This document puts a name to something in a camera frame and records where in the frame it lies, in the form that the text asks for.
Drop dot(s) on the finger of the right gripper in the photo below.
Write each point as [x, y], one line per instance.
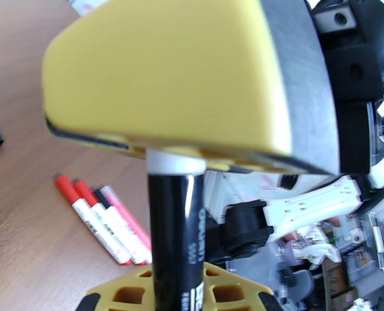
[165, 77]

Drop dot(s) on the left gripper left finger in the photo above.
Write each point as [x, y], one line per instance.
[110, 285]

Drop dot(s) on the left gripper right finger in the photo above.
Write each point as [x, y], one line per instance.
[230, 277]

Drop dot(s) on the red whiteboard marker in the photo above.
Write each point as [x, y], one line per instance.
[108, 222]
[94, 222]

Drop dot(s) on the black barrel marker pen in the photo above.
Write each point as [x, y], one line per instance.
[175, 239]

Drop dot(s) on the black whiteboard marker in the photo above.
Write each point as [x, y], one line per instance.
[117, 217]

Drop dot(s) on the pink highlighter pen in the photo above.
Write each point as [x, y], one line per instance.
[130, 216]

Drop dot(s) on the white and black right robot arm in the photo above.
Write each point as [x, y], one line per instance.
[308, 206]

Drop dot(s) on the white plastic bag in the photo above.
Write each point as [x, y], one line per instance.
[314, 245]

